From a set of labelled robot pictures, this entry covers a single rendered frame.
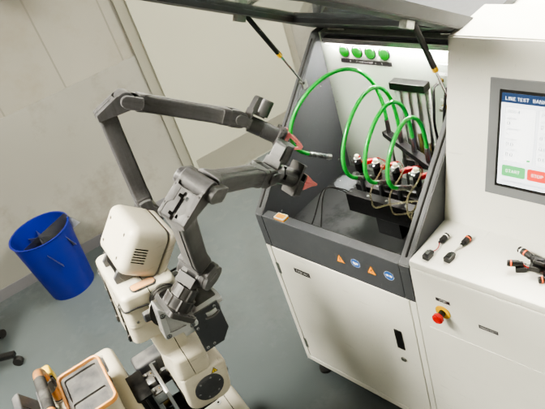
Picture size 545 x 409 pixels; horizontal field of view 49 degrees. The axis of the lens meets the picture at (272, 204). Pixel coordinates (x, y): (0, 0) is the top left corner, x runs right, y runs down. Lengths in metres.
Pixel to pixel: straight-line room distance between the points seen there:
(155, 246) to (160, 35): 2.50
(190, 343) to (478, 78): 1.19
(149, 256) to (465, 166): 0.98
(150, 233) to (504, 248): 1.04
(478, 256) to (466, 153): 0.31
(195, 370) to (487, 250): 0.99
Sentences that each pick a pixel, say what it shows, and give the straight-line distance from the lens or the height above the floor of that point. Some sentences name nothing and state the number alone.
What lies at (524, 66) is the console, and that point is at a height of 1.48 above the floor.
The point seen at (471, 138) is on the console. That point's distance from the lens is 1.87.
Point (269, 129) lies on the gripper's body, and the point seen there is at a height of 1.32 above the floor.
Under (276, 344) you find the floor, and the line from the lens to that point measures 3.11.
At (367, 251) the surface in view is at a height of 0.95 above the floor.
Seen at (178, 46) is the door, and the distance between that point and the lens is 4.10.
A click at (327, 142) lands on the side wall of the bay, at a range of 2.50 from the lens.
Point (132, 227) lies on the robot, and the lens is 1.69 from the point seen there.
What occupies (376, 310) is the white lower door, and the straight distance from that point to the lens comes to 2.20.
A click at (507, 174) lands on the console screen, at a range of 1.85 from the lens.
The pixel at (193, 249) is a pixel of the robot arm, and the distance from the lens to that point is 1.49.
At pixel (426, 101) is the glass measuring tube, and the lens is 2.21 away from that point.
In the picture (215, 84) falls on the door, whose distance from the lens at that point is 4.27.
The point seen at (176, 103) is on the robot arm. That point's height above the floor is 1.54.
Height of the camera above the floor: 2.25
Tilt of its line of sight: 34 degrees down
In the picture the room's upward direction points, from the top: 19 degrees counter-clockwise
